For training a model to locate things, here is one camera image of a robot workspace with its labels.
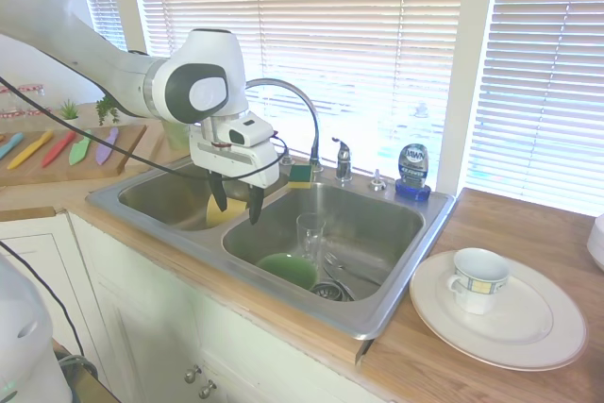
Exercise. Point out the teal knife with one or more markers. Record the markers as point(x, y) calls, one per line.
point(11, 146)

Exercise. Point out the black sink drain strainer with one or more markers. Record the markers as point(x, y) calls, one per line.
point(330, 290)

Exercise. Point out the yellow cup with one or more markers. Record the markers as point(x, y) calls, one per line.
point(231, 214)

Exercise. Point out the blue Dawn dish soap bottle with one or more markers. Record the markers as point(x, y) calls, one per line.
point(413, 167)

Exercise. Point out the light wooden board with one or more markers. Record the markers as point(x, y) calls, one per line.
point(156, 148)

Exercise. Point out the white kitchen cabinet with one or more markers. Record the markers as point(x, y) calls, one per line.
point(151, 327)

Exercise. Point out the small chrome soap dispenser pump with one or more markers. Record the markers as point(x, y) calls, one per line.
point(376, 182)

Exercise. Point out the stainless steel double sink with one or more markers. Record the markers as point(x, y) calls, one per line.
point(377, 233)

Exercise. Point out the green utensil holder cup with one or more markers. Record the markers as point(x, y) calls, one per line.
point(177, 136)

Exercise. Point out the round metal cabinet knob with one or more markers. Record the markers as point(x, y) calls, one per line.
point(192, 374)
point(206, 390)

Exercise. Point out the green bowl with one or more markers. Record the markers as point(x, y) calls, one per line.
point(288, 270)

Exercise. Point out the green knife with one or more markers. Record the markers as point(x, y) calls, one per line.
point(79, 150)

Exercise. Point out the yellow green sponge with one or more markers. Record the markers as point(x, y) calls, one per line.
point(300, 177)

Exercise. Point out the purple knife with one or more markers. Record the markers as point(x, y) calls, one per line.
point(106, 150)

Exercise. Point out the white grey wrist camera box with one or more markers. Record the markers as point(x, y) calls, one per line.
point(250, 131)

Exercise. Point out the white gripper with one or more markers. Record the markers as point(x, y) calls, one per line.
point(236, 162)

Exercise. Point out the small spiky potted plant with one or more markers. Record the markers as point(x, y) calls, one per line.
point(70, 112)

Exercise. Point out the white patterned mug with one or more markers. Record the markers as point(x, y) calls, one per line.
point(479, 285)

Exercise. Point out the tall window blind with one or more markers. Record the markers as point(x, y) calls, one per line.
point(542, 91)

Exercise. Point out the wide window blind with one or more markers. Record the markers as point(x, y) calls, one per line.
point(354, 21)

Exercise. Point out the large white dinner plate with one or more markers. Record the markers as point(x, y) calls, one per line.
point(528, 327)

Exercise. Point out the chrome faucet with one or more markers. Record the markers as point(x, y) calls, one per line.
point(312, 112)

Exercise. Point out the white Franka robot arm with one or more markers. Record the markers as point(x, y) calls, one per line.
point(94, 54)

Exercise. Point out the small leafy potted plant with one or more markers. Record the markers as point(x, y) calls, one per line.
point(106, 110)

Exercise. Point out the glass jar red checked lid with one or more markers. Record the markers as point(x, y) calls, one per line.
point(40, 112)
point(32, 91)

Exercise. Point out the wooden cutting board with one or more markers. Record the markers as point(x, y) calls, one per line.
point(127, 143)

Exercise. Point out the small figurine outside window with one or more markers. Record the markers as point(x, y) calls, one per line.
point(421, 110)

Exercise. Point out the clear drinking glass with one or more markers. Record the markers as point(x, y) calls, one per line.
point(310, 238)

